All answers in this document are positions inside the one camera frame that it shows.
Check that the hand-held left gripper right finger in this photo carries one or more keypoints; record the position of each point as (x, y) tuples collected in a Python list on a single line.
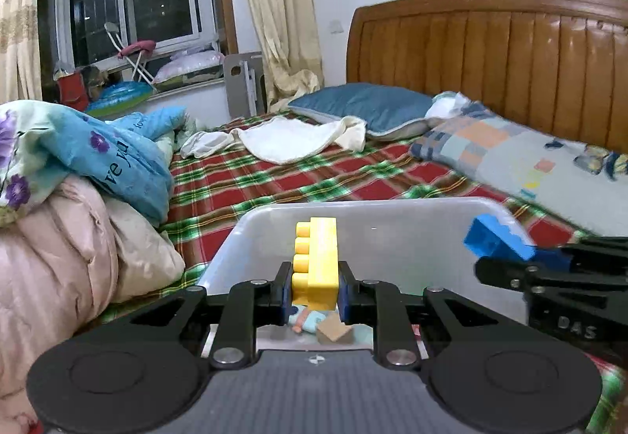
[(344, 291)]

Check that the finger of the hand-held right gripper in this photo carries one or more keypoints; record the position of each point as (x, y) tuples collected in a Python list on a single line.
[(539, 279), (554, 257)]

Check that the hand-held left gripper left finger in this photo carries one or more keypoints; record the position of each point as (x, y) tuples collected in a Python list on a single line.
[(285, 291)]

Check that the pale blue toy figure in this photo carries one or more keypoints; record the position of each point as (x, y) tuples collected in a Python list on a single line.
[(309, 318)]

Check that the wooden cube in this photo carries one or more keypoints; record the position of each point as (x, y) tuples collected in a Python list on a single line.
[(333, 332)]

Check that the yellow toy brick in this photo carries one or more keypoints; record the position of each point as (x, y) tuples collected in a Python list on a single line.
[(319, 257)]

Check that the blue toy brick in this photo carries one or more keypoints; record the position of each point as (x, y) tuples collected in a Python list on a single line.
[(490, 235)]

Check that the white plastic container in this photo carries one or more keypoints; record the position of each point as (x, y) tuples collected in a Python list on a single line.
[(392, 242)]

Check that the red green plaid bed sheet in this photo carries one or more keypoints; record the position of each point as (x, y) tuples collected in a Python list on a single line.
[(294, 179)]

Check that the patchwork print pillow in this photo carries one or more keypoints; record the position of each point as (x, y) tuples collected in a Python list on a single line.
[(490, 154)]

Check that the white towel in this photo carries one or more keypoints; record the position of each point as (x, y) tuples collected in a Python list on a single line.
[(294, 139)]

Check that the white crumpled cloth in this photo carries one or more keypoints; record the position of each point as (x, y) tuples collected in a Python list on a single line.
[(206, 142)]

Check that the blue pillow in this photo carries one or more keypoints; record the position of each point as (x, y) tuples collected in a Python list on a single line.
[(368, 105)]

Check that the grey board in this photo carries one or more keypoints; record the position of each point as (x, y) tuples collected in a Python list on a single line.
[(238, 85)]

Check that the floral blue blanket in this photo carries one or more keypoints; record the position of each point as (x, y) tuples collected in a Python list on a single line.
[(122, 154)]

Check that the wooden headboard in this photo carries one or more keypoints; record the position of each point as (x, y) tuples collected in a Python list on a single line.
[(490, 46)]

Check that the pink quilt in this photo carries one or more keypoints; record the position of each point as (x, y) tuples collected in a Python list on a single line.
[(59, 267)]

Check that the white pink pillow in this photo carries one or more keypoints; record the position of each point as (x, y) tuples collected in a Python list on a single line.
[(189, 66)]

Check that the folding chair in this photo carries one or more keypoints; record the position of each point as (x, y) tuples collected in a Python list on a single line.
[(140, 49)]

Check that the red bag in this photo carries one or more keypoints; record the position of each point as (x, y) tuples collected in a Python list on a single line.
[(73, 90)]

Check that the white wall socket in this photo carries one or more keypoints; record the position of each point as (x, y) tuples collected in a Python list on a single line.
[(336, 27)]

